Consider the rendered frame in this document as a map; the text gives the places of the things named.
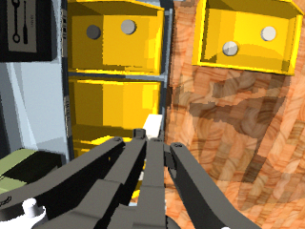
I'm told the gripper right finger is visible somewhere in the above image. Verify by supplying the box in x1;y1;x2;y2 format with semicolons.
132;114;262;229

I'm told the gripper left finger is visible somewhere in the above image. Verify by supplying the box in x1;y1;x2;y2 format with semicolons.
0;114;155;229

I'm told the yellow bin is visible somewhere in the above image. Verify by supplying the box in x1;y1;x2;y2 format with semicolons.
67;0;165;75
69;76;161;145
192;0;304;76
73;142;142;198

